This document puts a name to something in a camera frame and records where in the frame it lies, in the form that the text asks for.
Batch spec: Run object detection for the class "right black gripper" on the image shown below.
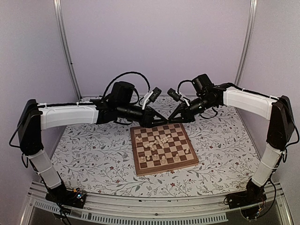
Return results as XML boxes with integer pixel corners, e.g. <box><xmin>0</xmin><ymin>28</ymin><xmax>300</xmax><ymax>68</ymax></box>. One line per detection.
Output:
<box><xmin>168</xmin><ymin>95</ymin><xmax>215</xmax><ymax>123</ymax></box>

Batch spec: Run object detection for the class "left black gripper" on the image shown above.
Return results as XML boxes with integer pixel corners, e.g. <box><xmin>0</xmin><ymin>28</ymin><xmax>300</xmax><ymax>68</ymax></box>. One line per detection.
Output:
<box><xmin>118</xmin><ymin>103</ymin><xmax>169</xmax><ymax>128</ymax></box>

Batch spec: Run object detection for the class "wooden chess board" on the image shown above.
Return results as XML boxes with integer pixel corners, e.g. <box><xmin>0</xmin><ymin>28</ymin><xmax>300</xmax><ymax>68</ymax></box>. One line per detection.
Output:
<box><xmin>130</xmin><ymin>123</ymin><xmax>199</xmax><ymax>176</ymax></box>

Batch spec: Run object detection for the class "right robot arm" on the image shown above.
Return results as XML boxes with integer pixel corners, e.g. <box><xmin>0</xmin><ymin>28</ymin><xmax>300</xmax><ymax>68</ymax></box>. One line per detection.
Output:
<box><xmin>167</xmin><ymin>74</ymin><xmax>299</xmax><ymax>204</ymax></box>

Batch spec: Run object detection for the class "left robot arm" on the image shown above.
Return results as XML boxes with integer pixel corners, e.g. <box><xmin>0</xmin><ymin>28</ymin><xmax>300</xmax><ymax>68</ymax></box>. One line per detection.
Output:
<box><xmin>9</xmin><ymin>81</ymin><xmax>167</xmax><ymax>203</ymax></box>

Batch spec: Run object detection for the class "floral patterned table mat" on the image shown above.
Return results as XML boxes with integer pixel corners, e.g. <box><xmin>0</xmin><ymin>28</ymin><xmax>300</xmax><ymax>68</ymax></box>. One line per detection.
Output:
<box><xmin>45</xmin><ymin>95</ymin><xmax>267</xmax><ymax>196</ymax></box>

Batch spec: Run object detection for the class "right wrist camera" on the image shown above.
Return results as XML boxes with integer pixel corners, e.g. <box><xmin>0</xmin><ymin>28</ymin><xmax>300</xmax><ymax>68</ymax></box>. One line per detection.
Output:
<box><xmin>167</xmin><ymin>88</ymin><xmax>191</xmax><ymax>106</ymax></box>

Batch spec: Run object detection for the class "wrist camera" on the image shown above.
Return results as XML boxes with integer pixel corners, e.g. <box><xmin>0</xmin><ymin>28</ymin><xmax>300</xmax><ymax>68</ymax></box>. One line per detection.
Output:
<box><xmin>142</xmin><ymin>87</ymin><xmax>162</xmax><ymax>110</ymax></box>
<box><xmin>167</xmin><ymin>88</ymin><xmax>191</xmax><ymax>106</ymax></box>

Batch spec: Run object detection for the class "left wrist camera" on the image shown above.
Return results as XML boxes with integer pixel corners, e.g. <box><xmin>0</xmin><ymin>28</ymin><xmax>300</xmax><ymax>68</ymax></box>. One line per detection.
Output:
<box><xmin>142</xmin><ymin>87</ymin><xmax>162</xmax><ymax>110</ymax></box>

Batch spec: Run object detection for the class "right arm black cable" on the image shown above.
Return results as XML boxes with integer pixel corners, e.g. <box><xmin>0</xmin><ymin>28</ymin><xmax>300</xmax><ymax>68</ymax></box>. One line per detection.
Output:
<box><xmin>177</xmin><ymin>80</ymin><xmax>194</xmax><ymax>97</ymax></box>

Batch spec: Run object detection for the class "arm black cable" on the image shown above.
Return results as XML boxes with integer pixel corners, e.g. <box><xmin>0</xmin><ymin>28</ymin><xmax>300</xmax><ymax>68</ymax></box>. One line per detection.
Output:
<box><xmin>177</xmin><ymin>80</ymin><xmax>194</xmax><ymax>97</ymax></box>
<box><xmin>102</xmin><ymin>71</ymin><xmax>151</xmax><ymax>97</ymax></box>

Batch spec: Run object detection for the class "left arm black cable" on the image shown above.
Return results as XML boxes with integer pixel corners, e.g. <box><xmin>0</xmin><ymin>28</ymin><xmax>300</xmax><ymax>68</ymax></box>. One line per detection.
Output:
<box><xmin>102</xmin><ymin>71</ymin><xmax>151</xmax><ymax>97</ymax></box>

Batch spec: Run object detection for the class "front aluminium rail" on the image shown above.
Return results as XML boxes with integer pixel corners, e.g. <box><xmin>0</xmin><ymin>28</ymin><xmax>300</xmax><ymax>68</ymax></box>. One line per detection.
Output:
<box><xmin>21</xmin><ymin>182</ymin><xmax>294</xmax><ymax>225</ymax></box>

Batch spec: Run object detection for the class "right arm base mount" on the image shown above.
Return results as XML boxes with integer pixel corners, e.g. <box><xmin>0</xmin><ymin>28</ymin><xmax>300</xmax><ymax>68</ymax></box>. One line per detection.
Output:
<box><xmin>225</xmin><ymin>185</ymin><xmax>267</xmax><ymax>209</ymax></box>

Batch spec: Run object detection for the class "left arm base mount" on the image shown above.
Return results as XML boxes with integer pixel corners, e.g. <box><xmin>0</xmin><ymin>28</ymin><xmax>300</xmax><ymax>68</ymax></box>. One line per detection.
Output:
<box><xmin>45</xmin><ymin>185</ymin><xmax>87</xmax><ymax>209</ymax></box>

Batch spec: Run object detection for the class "right aluminium frame post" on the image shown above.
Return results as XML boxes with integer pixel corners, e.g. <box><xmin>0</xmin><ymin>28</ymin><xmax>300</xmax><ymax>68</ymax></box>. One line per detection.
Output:
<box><xmin>234</xmin><ymin>0</ymin><xmax>258</xmax><ymax>86</ymax></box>

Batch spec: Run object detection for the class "aluminium frame post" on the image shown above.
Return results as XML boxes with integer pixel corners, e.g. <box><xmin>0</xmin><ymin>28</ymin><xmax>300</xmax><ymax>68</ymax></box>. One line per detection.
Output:
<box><xmin>234</xmin><ymin>0</ymin><xmax>258</xmax><ymax>86</ymax></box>
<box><xmin>53</xmin><ymin>0</ymin><xmax>82</xmax><ymax>99</ymax></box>

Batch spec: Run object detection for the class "left aluminium frame post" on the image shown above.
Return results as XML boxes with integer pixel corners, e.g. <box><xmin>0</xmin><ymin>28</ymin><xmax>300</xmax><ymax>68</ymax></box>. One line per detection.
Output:
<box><xmin>53</xmin><ymin>0</ymin><xmax>82</xmax><ymax>99</ymax></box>

